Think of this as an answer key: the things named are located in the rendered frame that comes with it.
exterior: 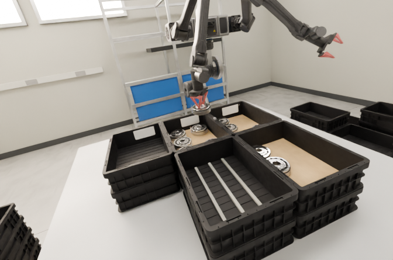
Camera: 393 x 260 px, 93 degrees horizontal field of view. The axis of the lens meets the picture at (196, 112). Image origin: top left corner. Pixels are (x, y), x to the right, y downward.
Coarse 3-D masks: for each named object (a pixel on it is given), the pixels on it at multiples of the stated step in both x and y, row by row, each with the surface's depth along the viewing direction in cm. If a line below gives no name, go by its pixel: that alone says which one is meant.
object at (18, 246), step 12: (12, 204) 115; (0, 216) 115; (12, 216) 112; (0, 228) 101; (12, 228) 111; (24, 228) 120; (0, 240) 100; (12, 240) 107; (24, 240) 116; (36, 240) 126; (0, 252) 98; (12, 252) 105; (24, 252) 114; (36, 252) 124
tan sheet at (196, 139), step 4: (188, 132) 121; (208, 132) 117; (188, 136) 115; (192, 136) 115; (196, 136) 114; (200, 136) 113; (204, 136) 113; (208, 136) 112; (212, 136) 111; (192, 140) 110; (196, 140) 109; (200, 140) 109; (204, 140) 108; (192, 144) 106
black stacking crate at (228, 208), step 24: (216, 144) 86; (192, 168) 86; (216, 168) 84; (240, 168) 82; (264, 168) 67; (216, 192) 71; (240, 192) 70; (264, 192) 68; (288, 192) 57; (216, 216) 62; (264, 216) 53; (288, 216) 58; (216, 240) 50; (240, 240) 54
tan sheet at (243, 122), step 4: (236, 116) 133; (240, 116) 132; (244, 116) 131; (232, 120) 128; (236, 120) 127; (240, 120) 126; (244, 120) 125; (248, 120) 124; (252, 120) 123; (236, 124) 121; (240, 124) 120; (244, 124) 119; (248, 124) 119; (252, 124) 118; (240, 128) 116; (244, 128) 115; (248, 128) 114
